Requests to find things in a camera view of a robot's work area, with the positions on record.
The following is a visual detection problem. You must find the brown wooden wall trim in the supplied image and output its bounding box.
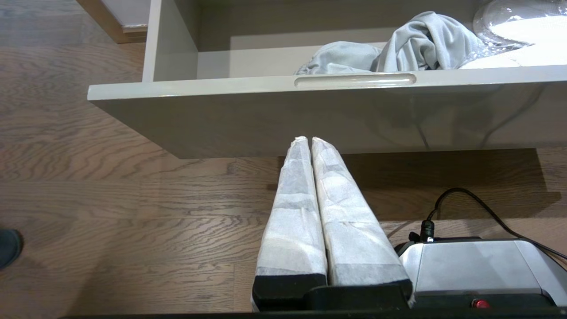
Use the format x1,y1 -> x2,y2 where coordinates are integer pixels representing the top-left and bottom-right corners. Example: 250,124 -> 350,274
74,0 -> 149,45

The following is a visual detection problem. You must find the dark grey shoe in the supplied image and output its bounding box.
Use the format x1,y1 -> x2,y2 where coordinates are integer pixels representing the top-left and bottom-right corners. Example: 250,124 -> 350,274
0,228 -> 23,271

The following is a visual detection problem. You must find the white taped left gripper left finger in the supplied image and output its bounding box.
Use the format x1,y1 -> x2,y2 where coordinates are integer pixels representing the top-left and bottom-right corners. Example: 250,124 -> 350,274
252,136 -> 328,311

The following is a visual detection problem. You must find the glossy beige wide drawer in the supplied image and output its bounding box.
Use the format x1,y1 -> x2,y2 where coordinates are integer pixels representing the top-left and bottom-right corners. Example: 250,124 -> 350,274
87,0 -> 567,160

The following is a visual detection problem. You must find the light grey garment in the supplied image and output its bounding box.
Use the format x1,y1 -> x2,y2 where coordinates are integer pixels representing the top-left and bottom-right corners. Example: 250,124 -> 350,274
294,11 -> 488,76

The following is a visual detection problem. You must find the robot base housing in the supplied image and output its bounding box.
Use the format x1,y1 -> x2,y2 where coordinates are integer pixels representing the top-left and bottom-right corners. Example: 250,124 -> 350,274
394,236 -> 567,309

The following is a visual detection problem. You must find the black floor cable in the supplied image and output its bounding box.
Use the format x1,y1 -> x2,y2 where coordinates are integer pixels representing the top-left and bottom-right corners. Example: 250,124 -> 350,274
419,187 -> 567,262

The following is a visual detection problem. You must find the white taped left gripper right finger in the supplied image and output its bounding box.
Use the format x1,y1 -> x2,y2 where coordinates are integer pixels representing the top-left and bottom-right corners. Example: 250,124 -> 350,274
311,136 -> 415,307

